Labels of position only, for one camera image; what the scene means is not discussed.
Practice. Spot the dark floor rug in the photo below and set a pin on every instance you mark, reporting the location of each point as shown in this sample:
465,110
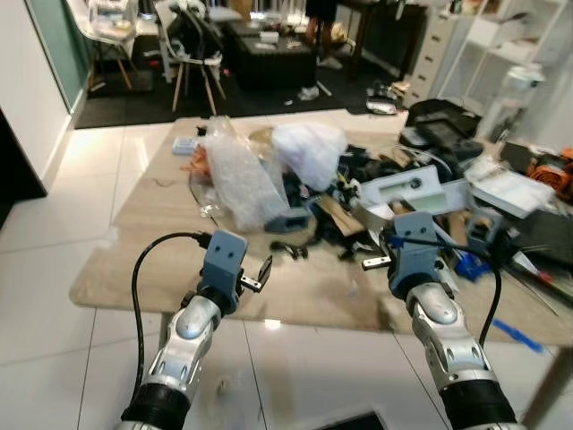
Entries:
134,107

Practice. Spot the white open shelf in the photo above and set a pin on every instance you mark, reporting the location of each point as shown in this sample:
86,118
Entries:
501,45

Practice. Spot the small grey-blue box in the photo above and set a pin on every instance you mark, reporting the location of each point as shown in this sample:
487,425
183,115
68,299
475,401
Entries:
288,221

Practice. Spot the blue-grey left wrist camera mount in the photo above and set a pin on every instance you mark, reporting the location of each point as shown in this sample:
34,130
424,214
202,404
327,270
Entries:
224,255

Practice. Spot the light wooden table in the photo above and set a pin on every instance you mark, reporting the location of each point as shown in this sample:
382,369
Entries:
152,251

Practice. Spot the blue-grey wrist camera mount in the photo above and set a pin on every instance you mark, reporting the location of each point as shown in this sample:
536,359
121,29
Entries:
412,251
224,255

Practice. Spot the white drawer cabinet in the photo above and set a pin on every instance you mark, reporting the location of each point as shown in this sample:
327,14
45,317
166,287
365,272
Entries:
434,54

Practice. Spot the white plastic tray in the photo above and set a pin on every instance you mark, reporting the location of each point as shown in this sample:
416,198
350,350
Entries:
510,188

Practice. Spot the orange power tool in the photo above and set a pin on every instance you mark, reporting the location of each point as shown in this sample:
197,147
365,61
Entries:
551,175

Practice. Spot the black carry case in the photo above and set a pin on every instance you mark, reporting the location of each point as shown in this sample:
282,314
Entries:
443,125

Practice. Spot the white plastic bag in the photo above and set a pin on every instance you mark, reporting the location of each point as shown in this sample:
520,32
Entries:
309,152

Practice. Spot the black storage box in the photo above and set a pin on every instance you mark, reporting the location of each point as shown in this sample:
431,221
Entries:
269,63

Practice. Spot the blue tape strip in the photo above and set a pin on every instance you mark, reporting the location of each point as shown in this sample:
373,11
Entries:
515,333

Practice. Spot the small light blue packet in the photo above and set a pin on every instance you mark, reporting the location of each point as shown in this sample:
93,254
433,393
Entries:
183,145

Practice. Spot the white chair with wooden legs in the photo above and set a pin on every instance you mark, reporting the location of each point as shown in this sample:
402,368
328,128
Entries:
107,31

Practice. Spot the white rectangular box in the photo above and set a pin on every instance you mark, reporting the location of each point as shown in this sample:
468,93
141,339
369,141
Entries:
412,191

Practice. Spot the brown cardboard piece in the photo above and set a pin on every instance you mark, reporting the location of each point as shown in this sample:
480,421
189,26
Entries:
338,215

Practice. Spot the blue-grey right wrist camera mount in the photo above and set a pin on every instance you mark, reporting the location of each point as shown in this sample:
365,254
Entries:
412,251

